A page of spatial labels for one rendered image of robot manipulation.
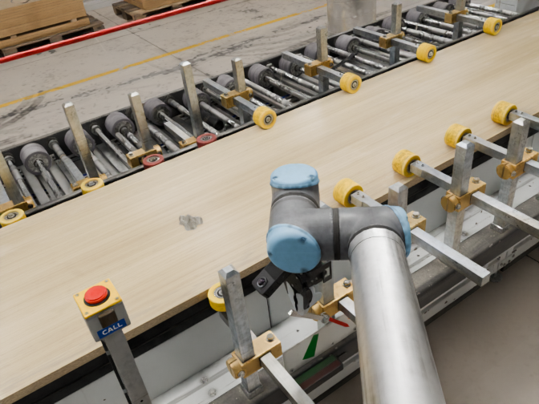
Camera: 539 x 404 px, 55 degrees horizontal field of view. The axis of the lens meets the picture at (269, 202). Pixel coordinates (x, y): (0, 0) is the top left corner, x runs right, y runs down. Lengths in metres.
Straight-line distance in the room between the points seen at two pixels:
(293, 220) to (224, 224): 0.75
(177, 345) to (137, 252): 0.30
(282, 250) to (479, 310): 1.82
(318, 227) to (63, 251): 1.01
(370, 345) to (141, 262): 1.01
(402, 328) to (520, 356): 1.85
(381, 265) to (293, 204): 0.22
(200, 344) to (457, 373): 1.20
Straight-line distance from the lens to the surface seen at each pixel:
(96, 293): 0.99
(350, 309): 1.36
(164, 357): 1.49
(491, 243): 1.85
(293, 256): 0.86
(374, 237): 0.80
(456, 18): 3.10
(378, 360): 0.60
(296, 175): 0.95
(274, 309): 1.61
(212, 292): 1.38
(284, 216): 0.87
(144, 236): 1.63
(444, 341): 2.44
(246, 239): 1.53
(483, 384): 2.34
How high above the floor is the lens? 1.87
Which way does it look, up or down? 36 degrees down
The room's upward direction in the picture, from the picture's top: 7 degrees counter-clockwise
